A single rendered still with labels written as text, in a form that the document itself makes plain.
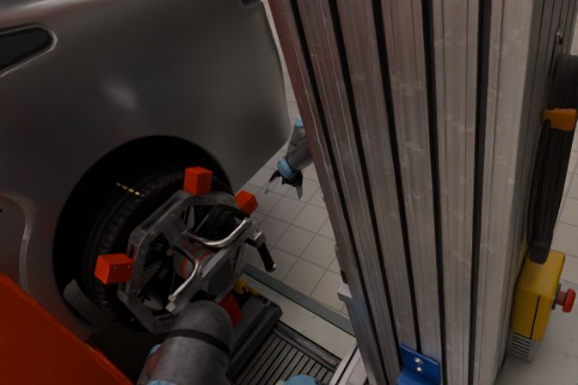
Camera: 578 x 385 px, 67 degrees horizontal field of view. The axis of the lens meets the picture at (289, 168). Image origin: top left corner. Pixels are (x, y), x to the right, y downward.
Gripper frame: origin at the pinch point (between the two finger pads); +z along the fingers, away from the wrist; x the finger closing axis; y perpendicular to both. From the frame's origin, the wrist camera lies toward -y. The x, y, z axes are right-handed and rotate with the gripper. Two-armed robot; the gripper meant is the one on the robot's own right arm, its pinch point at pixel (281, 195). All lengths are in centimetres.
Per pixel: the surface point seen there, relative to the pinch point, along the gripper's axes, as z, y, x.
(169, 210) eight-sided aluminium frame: 1.1, 19.4, -43.9
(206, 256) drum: 16.5, 22.6, -28.5
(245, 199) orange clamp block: 5.8, -3.0, -13.7
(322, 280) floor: 67, -31, 48
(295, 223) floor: 62, -79, 41
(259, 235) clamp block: 3.1, 25.2, -12.5
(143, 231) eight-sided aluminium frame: 7, 25, -51
